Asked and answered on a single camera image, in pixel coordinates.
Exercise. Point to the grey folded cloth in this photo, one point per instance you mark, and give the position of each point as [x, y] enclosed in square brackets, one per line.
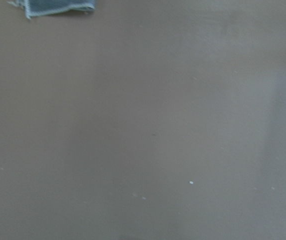
[39, 8]

